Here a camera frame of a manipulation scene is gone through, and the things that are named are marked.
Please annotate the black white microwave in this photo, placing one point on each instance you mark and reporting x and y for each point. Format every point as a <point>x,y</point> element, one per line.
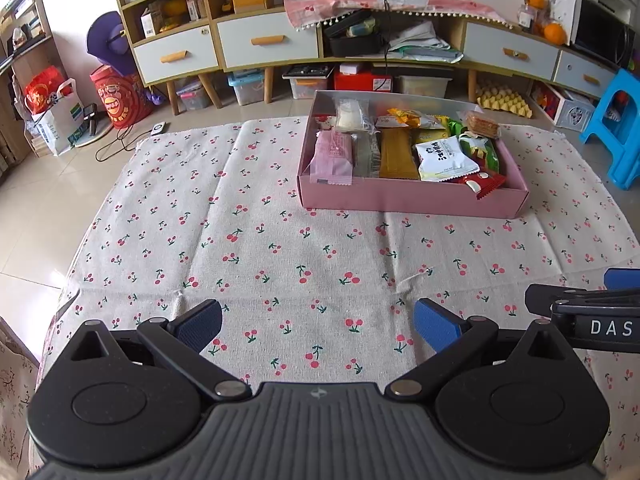
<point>602,32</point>

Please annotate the orange white cracker packet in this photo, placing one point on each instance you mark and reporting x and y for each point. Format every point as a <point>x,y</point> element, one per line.
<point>405,117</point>

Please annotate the red flat box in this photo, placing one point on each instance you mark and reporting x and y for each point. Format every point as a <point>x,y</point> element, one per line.
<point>360,80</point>

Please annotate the purple fabric object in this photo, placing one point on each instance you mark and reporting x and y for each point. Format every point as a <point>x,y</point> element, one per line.
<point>107,42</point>

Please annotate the wooden bookcase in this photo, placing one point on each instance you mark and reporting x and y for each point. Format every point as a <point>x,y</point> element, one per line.
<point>25,60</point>

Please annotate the clear packet white bar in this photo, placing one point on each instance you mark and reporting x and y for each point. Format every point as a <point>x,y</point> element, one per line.
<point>350,116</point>

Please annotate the green snack packet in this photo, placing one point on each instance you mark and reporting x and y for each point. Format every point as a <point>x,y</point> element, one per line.
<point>489,157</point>

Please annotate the red round bag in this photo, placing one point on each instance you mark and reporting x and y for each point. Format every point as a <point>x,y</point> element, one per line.
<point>120,100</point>

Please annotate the yellow egg tray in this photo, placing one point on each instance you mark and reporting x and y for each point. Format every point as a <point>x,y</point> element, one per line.
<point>502,101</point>

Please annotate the yellow cardboard box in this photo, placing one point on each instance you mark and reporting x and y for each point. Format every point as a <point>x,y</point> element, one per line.
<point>250,0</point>

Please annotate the clear storage box blue lid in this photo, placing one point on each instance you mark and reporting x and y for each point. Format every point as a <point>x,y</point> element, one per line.
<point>246,89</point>

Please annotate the small white device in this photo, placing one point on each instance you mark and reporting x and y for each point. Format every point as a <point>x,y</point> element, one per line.
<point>160,128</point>

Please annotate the pink cardboard box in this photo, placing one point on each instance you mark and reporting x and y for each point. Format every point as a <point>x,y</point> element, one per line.
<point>400,205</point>

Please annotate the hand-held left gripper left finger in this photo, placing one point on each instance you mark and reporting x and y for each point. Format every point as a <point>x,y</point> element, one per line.
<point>200,325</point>

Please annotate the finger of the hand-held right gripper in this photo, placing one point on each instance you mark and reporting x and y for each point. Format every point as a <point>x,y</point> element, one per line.
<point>575,296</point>
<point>622,279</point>

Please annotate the white printed box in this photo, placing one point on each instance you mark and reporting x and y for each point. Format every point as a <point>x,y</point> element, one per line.
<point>570,110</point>

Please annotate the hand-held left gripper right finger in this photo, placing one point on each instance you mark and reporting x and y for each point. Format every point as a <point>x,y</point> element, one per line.
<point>437,327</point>

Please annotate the white packet black print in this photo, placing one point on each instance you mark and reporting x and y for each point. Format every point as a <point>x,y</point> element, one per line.
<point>445,157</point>

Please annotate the clear brown cracker packet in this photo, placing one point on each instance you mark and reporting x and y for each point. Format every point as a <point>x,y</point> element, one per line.
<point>482,125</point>

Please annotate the floral fabric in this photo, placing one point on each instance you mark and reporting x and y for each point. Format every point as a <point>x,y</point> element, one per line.
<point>15,400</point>

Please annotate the small clear storage box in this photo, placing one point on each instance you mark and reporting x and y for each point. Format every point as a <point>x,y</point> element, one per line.
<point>192,96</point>

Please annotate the black case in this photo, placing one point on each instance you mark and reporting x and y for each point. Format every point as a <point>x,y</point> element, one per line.
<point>352,45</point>

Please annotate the blue plastic stool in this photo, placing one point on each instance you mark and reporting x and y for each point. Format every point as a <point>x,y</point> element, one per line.
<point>620,125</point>

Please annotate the cherry print cloth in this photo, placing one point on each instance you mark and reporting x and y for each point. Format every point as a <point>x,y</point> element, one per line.
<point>250,210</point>

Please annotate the pile of papers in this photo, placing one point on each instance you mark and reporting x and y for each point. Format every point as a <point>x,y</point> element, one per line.
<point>422,42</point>

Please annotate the tall wooden shelf cabinet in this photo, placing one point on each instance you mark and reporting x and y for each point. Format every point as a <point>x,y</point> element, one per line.
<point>215,5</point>

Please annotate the gold snack packet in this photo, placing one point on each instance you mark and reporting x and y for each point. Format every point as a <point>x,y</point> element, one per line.
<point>397,155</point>

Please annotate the white shopping bag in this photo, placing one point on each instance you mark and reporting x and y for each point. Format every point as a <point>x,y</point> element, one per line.
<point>55,120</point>

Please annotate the low wooden cabinet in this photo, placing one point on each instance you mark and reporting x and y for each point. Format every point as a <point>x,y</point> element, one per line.
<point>457,67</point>

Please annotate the pink snack packet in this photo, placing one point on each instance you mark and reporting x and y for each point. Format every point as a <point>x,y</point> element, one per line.
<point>332,155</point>

